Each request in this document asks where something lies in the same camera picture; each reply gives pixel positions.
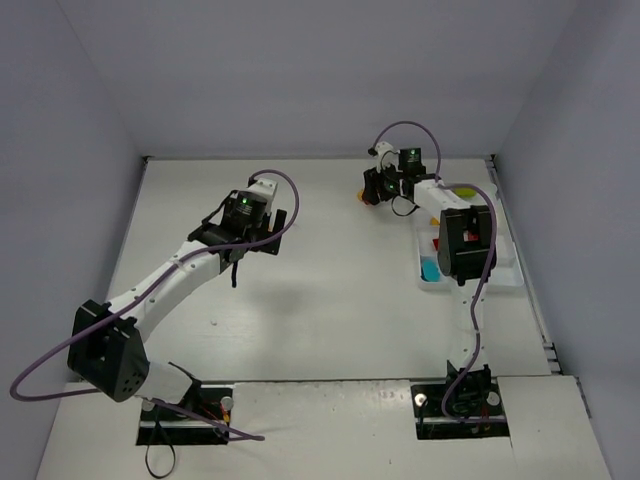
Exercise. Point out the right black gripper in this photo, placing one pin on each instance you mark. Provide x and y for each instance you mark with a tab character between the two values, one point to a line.
371	187

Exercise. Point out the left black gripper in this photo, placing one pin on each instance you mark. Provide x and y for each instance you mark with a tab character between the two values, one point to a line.
272	232

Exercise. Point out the light blue lego brick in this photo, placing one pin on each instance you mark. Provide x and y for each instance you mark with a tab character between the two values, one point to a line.
430	271

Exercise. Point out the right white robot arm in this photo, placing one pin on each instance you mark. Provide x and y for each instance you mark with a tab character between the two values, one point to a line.
467	313

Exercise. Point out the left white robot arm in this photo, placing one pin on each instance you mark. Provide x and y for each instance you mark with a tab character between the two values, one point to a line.
110	352

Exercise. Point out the white divided sorting tray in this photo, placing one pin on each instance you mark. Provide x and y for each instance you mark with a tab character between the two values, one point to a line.
463	234

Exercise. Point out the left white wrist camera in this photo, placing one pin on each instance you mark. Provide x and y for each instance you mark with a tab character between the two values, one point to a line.
264	187

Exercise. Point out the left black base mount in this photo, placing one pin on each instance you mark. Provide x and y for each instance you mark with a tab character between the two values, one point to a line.
162	427

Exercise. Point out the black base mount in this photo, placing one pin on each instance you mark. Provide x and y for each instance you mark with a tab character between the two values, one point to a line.
473	410
162	427

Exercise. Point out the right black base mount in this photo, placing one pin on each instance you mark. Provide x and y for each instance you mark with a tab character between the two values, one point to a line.
473	410

